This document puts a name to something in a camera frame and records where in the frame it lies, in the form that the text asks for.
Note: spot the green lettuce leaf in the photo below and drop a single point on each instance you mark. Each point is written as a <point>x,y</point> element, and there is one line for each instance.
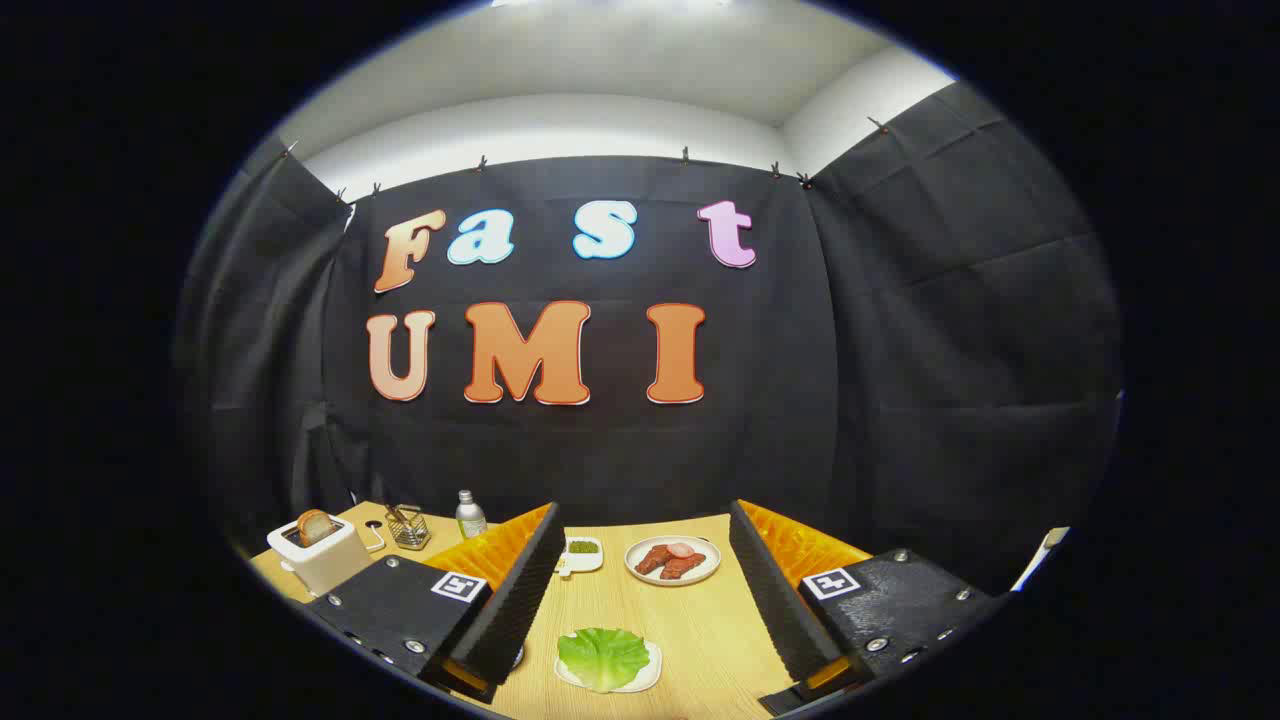
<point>603,655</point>

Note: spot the round white plate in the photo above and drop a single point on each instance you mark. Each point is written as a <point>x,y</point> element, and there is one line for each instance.
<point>640,575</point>

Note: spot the pink sausage slice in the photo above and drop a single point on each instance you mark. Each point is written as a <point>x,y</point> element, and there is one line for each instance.
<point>680,549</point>

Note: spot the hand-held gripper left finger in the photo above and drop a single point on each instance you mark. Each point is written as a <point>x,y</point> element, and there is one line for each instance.
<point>520,600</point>

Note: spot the white toaster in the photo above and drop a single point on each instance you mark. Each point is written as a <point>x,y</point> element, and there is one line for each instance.
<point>325,570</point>

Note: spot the brown meat slice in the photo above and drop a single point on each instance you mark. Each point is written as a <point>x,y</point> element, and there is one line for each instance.
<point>685,566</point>
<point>652,558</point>

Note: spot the toasted bread slice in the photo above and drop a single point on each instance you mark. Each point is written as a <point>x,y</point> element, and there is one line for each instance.
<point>315,525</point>

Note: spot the silver bottle with green label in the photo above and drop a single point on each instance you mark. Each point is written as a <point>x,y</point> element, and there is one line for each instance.
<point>470,520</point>

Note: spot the white divided dish of beans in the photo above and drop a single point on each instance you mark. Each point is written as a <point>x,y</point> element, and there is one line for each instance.
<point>582,555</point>

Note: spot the black backdrop cloth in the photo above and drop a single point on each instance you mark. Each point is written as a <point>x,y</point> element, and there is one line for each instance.
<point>900,350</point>

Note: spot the white square plate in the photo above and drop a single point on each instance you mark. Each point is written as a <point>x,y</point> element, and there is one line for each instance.
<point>655,665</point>

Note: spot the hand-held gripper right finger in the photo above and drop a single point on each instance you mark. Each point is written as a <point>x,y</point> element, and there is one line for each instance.
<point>775,600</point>

